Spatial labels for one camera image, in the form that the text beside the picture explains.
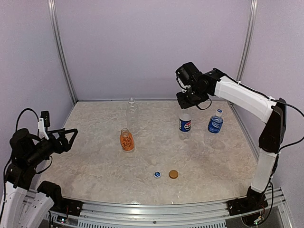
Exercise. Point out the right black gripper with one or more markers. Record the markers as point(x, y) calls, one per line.
point(184, 103)

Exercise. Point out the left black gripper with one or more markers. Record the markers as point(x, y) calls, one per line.
point(65, 146)

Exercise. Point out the Pepsi bottle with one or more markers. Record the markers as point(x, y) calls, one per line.
point(184, 124)

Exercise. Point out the clear plastic bottle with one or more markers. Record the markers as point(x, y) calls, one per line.
point(132, 115)

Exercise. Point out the orange juice bottle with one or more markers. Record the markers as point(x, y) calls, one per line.
point(126, 140)

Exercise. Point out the gold bottle cap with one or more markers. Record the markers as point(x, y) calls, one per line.
point(173, 174)

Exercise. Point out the blue bottle cap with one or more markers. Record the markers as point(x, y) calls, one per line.
point(157, 174)

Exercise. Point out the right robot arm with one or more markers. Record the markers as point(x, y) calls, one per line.
point(197, 87)

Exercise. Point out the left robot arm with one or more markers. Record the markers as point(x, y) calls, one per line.
point(28, 151)

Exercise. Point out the blue label water bottle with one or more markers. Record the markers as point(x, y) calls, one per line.
point(214, 127)

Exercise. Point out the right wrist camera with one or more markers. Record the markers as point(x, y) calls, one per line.
point(183, 84)

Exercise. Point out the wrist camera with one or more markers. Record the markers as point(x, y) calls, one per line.
point(43, 125)
point(183, 84)

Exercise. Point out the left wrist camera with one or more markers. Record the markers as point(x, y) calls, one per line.
point(43, 125)

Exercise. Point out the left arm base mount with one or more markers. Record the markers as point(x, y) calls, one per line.
point(62, 205)

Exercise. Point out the right aluminium post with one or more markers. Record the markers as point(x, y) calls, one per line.
point(248, 39)

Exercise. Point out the aluminium post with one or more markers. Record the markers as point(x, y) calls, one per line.
point(248, 39)
point(60, 50)

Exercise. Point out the aluminium front rail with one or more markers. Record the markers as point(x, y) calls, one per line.
point(213, 214)

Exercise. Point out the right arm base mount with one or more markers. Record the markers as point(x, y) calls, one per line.
point(251, 202)

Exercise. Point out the left aluminium post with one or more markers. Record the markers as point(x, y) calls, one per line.
point(60, 50)

